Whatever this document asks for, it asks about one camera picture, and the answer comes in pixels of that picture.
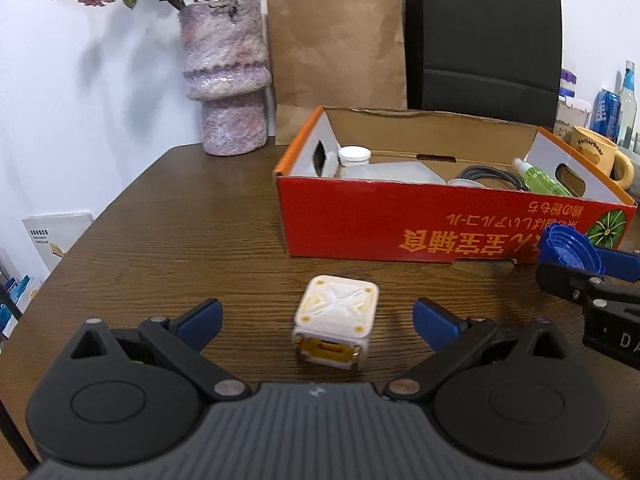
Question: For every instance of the large white cylindrical lid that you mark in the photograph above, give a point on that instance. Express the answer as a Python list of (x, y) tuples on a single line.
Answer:
[(354, 155)]

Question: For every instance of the pink mottled ceramic vase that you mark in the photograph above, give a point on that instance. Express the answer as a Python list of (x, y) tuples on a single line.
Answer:
[(225, 75)]

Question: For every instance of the white cube charger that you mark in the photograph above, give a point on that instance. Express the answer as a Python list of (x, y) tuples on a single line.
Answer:
[(332, 320)]

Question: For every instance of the white flanged cap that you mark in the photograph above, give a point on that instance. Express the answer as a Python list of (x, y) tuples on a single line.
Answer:
[(465, 182)]

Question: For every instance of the blue drink can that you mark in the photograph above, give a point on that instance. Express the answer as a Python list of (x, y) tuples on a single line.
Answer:
[(605, 115)]

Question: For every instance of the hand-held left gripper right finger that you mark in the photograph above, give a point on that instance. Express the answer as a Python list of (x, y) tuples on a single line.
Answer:
[(432, 327)]

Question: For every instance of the clear glass bottle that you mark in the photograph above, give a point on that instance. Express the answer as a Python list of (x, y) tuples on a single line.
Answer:
[(626, 105)]

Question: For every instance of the clear container with white lid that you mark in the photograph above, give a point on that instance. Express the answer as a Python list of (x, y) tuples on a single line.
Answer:
[(572, 115)]

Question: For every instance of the green spray bottle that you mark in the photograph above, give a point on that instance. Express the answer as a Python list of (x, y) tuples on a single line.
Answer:
[(542, 182)]

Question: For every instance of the white carton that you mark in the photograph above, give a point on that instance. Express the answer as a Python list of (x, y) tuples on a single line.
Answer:
[(55, 240)]

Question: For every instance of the red cardboard box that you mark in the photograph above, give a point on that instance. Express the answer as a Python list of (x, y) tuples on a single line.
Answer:
[(400, 220)]

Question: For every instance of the blue and white boxes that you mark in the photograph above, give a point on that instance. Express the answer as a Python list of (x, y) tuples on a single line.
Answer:
[(17, 295)]

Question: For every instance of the yellow bear mug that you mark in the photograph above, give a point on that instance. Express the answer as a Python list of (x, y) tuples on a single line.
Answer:
[(595, 152)]

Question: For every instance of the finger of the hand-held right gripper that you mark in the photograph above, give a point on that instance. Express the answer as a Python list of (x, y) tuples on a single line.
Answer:
[(620, 265), (565, 280)]

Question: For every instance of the brown paper bag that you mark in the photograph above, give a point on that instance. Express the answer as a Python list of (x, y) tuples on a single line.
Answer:
[(335, 60)]

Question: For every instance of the clear plastic box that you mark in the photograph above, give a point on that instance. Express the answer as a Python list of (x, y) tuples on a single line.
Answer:
[(395, 172)]

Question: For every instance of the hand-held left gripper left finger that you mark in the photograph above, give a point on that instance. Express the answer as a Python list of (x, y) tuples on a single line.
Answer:
[(202, 322)]

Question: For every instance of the black paper bag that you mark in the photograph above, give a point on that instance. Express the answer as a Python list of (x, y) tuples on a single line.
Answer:
[(480, 45)]

